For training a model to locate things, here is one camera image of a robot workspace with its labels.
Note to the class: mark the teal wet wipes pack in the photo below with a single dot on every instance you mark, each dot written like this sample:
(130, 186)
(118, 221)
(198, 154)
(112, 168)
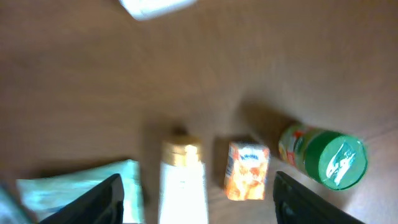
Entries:
(46, 196)

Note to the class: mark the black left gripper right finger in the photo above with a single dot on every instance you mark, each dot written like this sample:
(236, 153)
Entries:
(296, 204)

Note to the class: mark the orange small juice carton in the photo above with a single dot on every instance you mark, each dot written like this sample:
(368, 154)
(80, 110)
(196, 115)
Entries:
(246, 171)

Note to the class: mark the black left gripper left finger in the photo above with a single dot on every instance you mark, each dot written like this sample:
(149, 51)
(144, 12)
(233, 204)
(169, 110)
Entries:
(103, 204)

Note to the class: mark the white barcode scanner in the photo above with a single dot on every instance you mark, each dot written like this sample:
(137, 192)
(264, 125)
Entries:
(142, 10)

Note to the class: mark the white tube gold cap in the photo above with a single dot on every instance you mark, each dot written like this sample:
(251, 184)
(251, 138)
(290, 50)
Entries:
(182, 187)

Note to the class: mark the green lid glass jar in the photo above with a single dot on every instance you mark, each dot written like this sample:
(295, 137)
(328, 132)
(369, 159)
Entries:
(334, 159)

